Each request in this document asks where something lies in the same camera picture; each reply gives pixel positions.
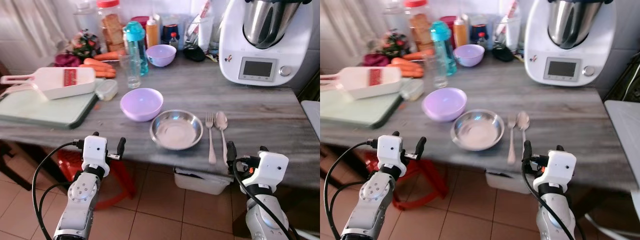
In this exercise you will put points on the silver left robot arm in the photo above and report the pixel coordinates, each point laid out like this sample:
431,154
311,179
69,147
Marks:
374,196
82,195

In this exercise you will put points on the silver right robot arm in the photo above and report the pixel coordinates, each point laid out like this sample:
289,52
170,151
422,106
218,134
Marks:
555,215
265,215

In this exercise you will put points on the silver fork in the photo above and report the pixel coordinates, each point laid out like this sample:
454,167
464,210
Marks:
210,135
511,137

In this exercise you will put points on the red plastic stool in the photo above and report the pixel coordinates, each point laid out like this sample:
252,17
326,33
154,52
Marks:
120,180
425,182

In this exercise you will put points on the silver spoon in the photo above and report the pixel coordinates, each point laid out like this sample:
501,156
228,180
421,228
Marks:
523,121
221,121

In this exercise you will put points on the white plastic bin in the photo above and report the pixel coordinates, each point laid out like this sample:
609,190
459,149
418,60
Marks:
505,181
200,181

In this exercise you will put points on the small clear plastic container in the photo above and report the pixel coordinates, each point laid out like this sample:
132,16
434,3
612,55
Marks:
412,90
106,90

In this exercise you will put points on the large purple plastic bowl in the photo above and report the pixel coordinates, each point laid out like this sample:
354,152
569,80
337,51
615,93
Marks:
444,105
141,105

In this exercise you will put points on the pale green cutting board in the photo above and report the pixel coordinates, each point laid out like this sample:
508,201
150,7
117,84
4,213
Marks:
350,112
40,112

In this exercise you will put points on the stainless steel bowl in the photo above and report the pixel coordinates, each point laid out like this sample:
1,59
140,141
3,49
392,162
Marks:
176,131
477,131

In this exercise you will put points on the white side table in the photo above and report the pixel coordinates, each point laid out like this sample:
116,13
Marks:
312,117
625,135

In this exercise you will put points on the white mandoline slicer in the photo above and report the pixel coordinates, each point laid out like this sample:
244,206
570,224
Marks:
362,82
55,82

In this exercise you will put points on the clear drinking glass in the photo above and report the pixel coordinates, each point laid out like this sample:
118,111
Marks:
436,75
132,75

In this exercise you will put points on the purple vegetable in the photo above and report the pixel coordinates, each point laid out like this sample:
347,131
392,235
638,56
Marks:
67,60
376,60

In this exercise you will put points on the small flower bouquet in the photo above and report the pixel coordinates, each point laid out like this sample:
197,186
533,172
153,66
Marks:
395,44
85,44

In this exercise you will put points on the white kitchen cooking machine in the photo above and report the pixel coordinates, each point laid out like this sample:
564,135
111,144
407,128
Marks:
270,55
575,55

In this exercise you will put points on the small purple plastic bowl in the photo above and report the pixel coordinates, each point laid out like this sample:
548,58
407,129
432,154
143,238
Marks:
160,55
468,55

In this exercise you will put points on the black rounded object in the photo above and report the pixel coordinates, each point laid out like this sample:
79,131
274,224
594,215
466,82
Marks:
194,53
502,53

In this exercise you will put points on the red lid biscuit jar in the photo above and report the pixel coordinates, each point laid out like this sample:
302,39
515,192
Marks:
419,27
112,27

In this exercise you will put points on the teal water bottle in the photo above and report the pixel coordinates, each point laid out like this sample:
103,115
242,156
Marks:
134,32
441,32

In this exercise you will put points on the orange sauce bottle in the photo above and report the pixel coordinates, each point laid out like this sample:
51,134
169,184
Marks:
459,32
152,32

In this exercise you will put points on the white curtain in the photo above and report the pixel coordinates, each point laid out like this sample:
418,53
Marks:
35,25
350,25

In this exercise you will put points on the clear plastic pitcher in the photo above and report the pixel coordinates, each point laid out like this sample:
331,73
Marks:
507,32
200,32

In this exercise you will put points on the red lid container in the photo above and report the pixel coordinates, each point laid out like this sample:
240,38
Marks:
140,21
448,21

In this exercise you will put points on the glass jar dark contents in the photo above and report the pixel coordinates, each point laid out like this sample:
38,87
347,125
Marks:
171,32
480,32

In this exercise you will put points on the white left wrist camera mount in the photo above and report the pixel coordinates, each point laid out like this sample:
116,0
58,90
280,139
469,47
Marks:
95,152
391,152

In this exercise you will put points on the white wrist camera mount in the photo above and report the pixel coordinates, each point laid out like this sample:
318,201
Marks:
559,167
270,167
95,152
391,152

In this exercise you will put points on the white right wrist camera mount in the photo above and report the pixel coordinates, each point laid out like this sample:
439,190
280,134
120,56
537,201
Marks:
559,167
270,167

